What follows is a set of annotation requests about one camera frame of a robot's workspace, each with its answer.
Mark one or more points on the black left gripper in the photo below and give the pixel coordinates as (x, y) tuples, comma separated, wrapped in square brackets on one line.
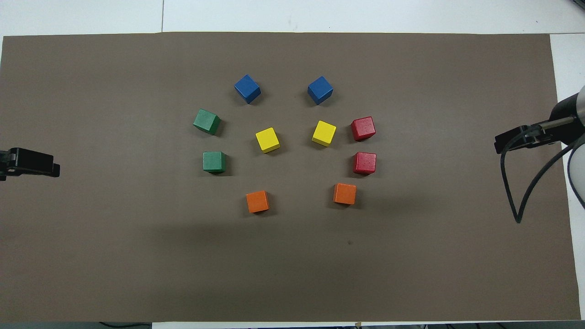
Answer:
[(13, 162)]

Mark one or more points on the red wooden cube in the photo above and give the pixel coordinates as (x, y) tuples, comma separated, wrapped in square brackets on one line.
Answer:
[(363, 128), (364, 163)]

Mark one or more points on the brown paper table mat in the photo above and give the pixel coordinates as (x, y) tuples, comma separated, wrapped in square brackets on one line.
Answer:
[(137, 251)]

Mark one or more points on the yellow wooden cube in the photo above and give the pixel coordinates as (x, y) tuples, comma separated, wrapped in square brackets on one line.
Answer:
[(324, 133), (267, 139)]

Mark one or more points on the orange wooden cube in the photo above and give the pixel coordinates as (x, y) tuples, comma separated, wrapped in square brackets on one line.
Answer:
[(257, 201), (344, 193)]

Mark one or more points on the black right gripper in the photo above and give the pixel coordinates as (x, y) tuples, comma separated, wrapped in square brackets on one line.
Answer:
[(563, 119)]

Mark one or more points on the green wooden cube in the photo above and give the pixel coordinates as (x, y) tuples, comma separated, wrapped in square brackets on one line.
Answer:
[(214, 161), (206, 121)]

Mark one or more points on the blue wooden cube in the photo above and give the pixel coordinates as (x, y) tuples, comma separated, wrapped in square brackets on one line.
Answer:
[(247, 88), (320, 90)]

